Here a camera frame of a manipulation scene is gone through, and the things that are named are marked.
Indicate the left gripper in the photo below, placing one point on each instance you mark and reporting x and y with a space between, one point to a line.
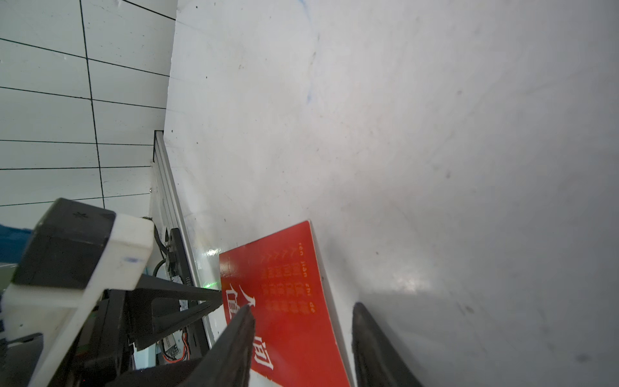
82 348

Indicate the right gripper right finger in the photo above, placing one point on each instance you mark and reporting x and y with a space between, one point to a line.
377 363

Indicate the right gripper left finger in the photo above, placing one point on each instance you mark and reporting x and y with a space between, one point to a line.
228 363

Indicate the red card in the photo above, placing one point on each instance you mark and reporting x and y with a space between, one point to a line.
278 278

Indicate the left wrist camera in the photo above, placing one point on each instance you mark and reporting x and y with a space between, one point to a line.
75 253

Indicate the aluminium rail frame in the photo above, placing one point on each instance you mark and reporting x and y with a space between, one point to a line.
174 258

